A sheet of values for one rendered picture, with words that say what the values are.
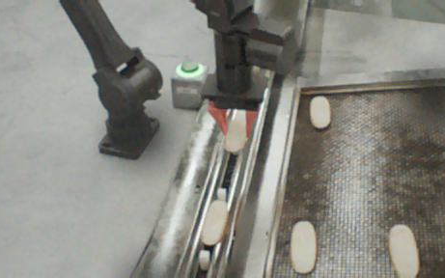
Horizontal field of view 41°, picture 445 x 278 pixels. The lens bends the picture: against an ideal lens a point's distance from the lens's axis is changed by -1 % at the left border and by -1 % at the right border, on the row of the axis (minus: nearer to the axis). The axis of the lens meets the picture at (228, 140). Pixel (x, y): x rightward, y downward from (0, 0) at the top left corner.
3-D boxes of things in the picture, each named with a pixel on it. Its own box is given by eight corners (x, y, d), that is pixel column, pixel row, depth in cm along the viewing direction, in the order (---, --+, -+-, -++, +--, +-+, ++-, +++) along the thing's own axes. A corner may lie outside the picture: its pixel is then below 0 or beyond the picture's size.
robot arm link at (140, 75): (126, 99, 120) (109, 113, 116) (120, 55, 113) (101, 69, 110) (163, 113, 116) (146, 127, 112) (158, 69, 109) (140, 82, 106)
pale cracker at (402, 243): (385, 227, 87) (385, 221, 87) (412, 225, 87) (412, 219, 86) (393, 281, 80) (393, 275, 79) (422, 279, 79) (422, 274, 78)
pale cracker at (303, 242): (291, 224, 92) (290, 218, 91) (316, 222, 91) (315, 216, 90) (290, 274, 84) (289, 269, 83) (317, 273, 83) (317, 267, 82)
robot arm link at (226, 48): (225, 10, 93) (205, 25, 89) (264, 18, 90) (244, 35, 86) (227, 49, 97) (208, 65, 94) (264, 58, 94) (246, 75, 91)
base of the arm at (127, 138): (124, 118, 126) (97, 152, 117) (119, 86, 121) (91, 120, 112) (161, 125, 124) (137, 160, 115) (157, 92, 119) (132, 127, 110)
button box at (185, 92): (180, 99, 137) (177, 58, 130) (214, 103, 136) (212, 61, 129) (172, 121, 131) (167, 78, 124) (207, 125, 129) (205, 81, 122)
